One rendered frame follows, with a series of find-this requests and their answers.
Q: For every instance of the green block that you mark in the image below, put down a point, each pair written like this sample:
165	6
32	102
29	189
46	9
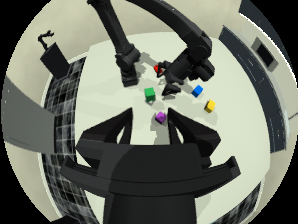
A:
150	94

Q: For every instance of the blue block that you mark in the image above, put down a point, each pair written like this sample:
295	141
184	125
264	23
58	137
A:
197	91

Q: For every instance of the yellow block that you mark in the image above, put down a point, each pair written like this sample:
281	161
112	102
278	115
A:
210	106

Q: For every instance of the purple cube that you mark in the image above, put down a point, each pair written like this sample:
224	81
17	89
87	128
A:
160	117

